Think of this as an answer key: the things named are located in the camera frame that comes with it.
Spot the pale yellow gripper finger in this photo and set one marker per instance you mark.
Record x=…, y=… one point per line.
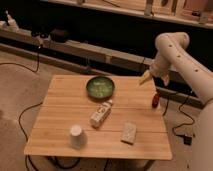
x=145, y=77

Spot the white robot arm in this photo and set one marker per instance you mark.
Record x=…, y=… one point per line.
x=171, y=51

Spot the green bowl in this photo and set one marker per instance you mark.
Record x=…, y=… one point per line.
x=100, y=87

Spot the white milk carton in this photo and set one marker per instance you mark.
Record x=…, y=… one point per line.
x=98, y=117

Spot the beige sponge block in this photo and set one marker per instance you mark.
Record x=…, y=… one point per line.
x=129, y=133

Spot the black power adapter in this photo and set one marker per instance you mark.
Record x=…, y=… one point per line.
x=187, y=140

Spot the wooden table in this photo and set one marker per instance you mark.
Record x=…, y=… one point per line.
x=67, y=104

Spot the white paper cup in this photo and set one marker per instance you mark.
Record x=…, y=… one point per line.
x=78, y=137

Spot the white spray bottle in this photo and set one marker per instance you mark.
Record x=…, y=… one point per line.
x=12, y=22

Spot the red clamp handle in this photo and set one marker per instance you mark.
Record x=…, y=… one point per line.
x=155, y=100

